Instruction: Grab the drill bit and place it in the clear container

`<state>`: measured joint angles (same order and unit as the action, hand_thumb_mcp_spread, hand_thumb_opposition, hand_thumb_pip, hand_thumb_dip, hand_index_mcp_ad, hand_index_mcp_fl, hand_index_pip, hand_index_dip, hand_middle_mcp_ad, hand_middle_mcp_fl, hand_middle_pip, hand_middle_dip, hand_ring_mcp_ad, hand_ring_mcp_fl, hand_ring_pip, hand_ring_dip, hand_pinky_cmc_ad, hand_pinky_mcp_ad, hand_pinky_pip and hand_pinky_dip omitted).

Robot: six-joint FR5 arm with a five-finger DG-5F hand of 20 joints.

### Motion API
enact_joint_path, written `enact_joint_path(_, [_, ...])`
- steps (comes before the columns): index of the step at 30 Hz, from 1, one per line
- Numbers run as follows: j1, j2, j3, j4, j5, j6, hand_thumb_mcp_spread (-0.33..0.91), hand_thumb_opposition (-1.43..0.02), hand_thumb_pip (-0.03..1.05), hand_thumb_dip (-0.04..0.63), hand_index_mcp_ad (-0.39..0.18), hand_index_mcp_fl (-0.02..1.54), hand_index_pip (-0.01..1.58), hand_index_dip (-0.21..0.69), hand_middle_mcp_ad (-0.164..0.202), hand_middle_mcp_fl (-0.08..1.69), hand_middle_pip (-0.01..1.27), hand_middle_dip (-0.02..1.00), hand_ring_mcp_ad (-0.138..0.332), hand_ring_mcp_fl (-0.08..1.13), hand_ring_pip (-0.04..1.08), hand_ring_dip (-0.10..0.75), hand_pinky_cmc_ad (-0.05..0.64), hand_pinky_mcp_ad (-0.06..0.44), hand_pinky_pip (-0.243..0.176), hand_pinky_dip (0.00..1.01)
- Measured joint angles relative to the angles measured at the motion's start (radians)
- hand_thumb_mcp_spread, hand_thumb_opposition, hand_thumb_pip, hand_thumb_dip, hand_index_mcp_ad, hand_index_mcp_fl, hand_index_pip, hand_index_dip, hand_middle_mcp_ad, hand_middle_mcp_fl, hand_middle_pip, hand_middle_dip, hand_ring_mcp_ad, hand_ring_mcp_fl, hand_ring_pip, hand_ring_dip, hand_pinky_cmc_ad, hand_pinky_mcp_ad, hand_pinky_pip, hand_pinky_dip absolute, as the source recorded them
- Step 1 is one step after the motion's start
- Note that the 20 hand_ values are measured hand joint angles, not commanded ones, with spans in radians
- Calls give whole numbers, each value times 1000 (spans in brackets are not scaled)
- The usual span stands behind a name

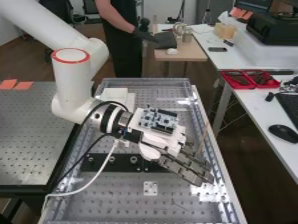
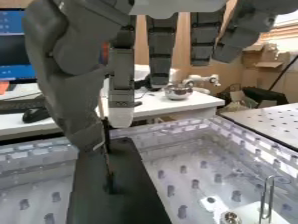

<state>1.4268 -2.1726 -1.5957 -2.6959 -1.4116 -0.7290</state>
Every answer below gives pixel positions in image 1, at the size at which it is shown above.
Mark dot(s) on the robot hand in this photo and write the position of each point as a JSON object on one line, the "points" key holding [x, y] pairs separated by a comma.
{"points": [[164, 133]]}

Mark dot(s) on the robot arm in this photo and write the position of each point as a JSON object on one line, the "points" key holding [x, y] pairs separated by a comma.
{"points": [[66, 76]]}

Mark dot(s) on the black plate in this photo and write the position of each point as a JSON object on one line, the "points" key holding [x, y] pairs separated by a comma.
{"points": [[113, 162]]}

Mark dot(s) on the small white metal block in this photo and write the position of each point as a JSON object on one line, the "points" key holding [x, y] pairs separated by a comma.
{"points": [[149, 188]]}

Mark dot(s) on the white desk with keyboard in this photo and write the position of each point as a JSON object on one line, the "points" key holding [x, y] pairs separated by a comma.
{"points": [[261, 113]]}

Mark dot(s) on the clear box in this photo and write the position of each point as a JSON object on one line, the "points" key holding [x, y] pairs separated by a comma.
{"points": [[133, 206]]}

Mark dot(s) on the red tray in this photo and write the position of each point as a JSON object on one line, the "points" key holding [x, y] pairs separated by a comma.
{"points": [[238, 79], [263, 78]]}

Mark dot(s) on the wooden desk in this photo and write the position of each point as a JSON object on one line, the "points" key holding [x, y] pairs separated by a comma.
{"points": [[186, 53]]}

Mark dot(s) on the white computer mouse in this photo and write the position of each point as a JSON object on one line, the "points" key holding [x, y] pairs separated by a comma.
{"points": [[172, 51]]}

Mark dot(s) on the small black device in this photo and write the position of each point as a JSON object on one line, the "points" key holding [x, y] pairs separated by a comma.
{"points": [[269, 96]]}

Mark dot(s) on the black computer mouse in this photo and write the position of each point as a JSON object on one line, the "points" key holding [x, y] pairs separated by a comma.
{"points": [[282, 132]]}

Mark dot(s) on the black phone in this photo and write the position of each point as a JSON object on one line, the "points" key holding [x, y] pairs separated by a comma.
{"points": [[217, 49]]}

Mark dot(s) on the person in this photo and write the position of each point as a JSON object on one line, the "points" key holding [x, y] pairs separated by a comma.
{"points": [[121, 43]]}

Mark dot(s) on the black keyboard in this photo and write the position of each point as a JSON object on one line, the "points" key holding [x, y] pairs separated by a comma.
{"points": [[290, 108]]}

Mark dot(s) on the white desk with black case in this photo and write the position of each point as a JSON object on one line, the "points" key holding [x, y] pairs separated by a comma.
{"points": [[247, 56]]}

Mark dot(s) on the orange paper note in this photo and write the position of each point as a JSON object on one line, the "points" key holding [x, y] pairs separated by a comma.
{"points": [[24, 85], [7, 83]]}

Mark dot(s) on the black case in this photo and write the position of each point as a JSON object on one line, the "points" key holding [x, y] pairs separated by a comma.
{"points": [[274, 28]]}

